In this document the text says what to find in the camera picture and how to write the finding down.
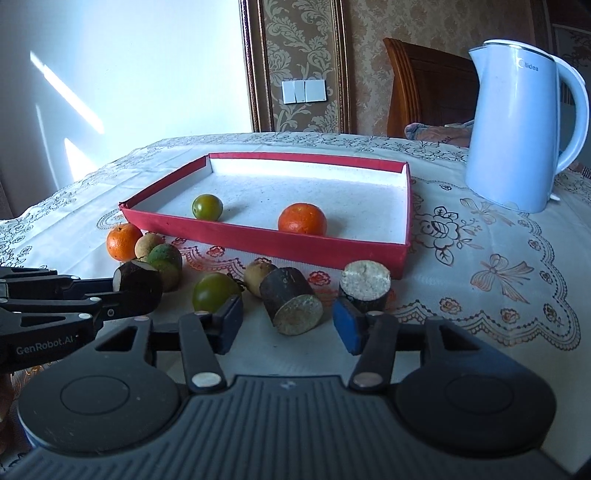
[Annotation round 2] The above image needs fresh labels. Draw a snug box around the wooden chair back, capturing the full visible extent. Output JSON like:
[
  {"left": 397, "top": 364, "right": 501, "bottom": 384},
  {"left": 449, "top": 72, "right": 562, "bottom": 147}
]
[{"left": 383, "top": 38, "right": 474, "bottom": 139}]

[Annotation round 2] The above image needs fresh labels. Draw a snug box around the light blue electric kettle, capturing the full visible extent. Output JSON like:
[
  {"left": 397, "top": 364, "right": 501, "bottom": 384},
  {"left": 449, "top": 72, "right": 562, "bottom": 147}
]
[{"left": 464, "top": 40, "right": 588, "bottom": 214}]

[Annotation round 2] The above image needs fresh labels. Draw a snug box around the green plum with stem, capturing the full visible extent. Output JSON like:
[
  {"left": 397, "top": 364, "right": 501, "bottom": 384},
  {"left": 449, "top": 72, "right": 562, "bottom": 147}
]
[{"left": 192, "top": 272, "right": 243, "bottom": 312}]

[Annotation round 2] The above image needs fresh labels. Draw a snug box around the small orange tangerine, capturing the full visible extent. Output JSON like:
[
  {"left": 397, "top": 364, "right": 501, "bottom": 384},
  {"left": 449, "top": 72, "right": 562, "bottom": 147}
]
[{"left": 106, "top": 223, "right": 144, "bottom": 260}]

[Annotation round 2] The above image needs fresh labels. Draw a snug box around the large orange tangerine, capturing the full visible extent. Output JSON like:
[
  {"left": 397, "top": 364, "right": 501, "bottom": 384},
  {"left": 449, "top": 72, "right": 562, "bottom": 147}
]
[{"left": 278, "top": 203, "right": 328, "bottom": 236}]

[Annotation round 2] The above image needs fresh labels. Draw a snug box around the short dark sugarcane piece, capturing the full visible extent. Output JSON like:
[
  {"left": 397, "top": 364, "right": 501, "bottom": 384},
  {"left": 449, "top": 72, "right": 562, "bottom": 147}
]
[{"left": 338, "top": 260, "right": 392, "bottom": 315}]

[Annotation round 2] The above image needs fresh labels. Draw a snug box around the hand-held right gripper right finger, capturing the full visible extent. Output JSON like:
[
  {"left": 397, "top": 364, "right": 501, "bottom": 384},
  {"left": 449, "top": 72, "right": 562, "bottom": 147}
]
[{"left": 332, "top": 298, "right": 490, "bottom": 393}]

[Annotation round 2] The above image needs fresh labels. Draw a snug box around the green radish piece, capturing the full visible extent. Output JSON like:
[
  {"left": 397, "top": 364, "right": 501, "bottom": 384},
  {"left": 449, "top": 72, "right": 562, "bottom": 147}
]
[{"left": 147, "top": 243, "right": 184, "bottom": 292}]

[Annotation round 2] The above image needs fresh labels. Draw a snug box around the wooden wall moulding frame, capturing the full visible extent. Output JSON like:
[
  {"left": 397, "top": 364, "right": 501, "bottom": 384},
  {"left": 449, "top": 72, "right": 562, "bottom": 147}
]
[{"left": 239, "top": 0, "right": 352, "bottom": 134}]

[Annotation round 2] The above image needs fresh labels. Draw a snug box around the white wall light switch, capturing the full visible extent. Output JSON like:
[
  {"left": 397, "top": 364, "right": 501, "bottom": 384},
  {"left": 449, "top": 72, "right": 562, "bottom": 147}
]
[{"left": 283, "top": 78, "right": 328, "bottom": 104}]

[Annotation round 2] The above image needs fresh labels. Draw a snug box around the pink blanket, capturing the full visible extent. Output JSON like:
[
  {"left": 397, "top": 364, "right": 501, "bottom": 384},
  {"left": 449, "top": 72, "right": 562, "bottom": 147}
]
[{"left": 404, "top": 120, "right": 474, "bottom": 147}]

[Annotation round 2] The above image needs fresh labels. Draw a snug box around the red shallow box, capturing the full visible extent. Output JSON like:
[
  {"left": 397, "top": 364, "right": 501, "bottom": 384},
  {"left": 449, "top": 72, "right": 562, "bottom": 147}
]
[{"left": 119, "top": 152, "right": 413, "bottom": 281}]

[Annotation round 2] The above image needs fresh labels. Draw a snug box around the large brown longan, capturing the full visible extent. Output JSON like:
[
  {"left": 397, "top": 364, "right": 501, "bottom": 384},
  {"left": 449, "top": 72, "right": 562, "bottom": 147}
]
[{"left": 243, "top": 258, "right": 279, "bottom": 298}]

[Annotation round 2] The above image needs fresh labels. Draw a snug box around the small brown longan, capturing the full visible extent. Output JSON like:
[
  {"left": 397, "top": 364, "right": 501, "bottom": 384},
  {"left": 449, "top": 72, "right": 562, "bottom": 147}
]
[{"left": 134, "top": 233, "right": 165, "bottom": 260}]

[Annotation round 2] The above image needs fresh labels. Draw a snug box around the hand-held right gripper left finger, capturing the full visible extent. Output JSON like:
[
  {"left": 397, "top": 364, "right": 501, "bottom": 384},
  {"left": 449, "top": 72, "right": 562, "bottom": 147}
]
[{"left": 95, "top": 294, "right": 244, "bottom": 394}]

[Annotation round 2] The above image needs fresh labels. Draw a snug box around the long dark sugarcane piece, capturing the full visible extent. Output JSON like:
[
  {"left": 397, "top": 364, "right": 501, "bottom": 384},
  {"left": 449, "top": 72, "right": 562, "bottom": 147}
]
[{"left": 259, "top": 267, "right": 324, "bottom": 336}]

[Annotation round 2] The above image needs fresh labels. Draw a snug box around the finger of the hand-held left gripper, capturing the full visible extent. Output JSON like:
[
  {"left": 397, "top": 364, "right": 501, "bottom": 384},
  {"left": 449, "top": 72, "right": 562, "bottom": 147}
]
[
  {"left": 0, "top": 267, "right": 117, "bottom": 298},
  {"left": 0, "top": 295, "right": 149, "bottom": 324}
]

